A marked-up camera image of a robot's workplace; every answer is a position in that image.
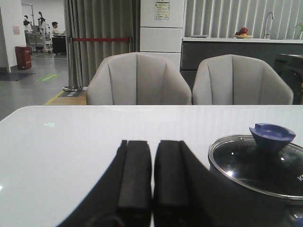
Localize left grey upholstered chair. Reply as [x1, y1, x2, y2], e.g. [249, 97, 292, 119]
[86, 52, 192, 105]

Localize chrome barrier post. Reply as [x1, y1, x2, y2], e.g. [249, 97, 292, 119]
[62, 36, 82, 92]

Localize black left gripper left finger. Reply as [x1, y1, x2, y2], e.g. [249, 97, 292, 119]
[59, 140, 152, 227]

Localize red barrier belt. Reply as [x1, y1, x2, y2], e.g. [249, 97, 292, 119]
[72, 37, 130, 42]

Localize chrome kitchen faucet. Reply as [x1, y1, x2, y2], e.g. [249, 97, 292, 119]
[263, 11, 275, 39]

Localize grey upholstered chair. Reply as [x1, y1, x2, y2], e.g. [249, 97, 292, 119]
[193, 54, 294, 105]
[86, 52, 192, 105]

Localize red waste bin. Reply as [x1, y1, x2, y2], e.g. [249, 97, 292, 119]
[15, 46, 32, 70]

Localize white cabinet column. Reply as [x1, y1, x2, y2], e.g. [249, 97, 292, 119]
[140, 0, 185, 70]

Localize grey curtain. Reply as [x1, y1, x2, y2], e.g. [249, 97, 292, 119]
[64, 0, 140, 87]

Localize right grey upholstered chair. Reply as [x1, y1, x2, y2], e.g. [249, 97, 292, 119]
[193, 54, 294, 105]

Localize dark blue saucepan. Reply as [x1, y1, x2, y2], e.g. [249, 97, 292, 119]
[210, 167, 303, 227]

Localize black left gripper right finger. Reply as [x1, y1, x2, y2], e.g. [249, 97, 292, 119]
[153, 140, 237, 227]

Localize fruit plate on counter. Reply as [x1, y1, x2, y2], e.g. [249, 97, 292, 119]
[234, 27, 253, 39]

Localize grey kitchen counter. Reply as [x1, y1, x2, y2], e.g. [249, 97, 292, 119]
[180, 37, 303, 87]

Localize dark washing machine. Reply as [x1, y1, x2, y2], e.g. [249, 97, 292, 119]
[274, 54, 303, 105]

